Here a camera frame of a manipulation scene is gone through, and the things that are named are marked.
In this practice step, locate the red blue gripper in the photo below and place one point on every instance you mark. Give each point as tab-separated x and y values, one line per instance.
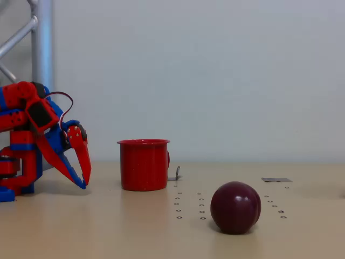
57	139

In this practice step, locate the red enamel cup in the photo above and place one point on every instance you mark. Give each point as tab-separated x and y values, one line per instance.
143	167

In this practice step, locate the dark purple plum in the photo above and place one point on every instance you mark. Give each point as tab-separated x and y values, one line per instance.
234	209

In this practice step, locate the red blue robot arm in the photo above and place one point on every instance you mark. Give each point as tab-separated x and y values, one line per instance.
16	97

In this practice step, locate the flat grey metal plate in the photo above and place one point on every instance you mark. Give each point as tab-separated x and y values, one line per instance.
276	179

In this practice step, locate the small metal bracket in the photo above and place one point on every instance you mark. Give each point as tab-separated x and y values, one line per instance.
177	174

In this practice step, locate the silver metal tube frame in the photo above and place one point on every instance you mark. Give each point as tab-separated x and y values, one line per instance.
43	40

